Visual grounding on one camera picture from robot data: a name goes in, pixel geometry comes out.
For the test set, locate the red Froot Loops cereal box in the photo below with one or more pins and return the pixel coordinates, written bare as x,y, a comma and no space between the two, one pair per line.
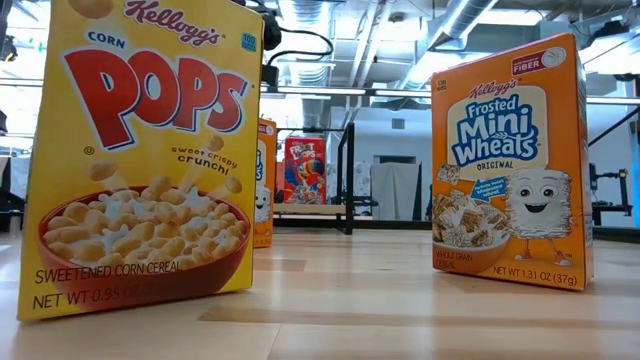
305,170

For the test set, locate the orange Frosted Mini Wheats box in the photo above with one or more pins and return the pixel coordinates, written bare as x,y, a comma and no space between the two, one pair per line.
267,165
500,150

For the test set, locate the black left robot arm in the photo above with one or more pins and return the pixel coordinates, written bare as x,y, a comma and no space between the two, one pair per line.
271,30

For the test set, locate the white draped object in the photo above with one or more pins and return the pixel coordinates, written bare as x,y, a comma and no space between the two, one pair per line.
395,192

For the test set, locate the black equipment on stand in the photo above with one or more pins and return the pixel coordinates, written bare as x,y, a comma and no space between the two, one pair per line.
610,212

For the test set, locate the black metal shelf end bracket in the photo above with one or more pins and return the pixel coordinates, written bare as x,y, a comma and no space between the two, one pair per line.
350,175

